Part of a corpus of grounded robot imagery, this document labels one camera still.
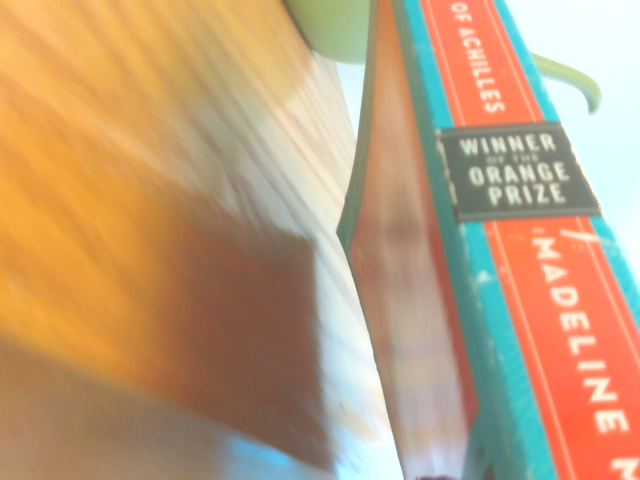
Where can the green watering can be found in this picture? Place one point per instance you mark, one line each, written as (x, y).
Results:
(340, 30)

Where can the wooden bookshelf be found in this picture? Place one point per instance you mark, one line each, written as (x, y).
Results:
(125, 200)

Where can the teal and red paperback book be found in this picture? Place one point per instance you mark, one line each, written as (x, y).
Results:
(500, 250)

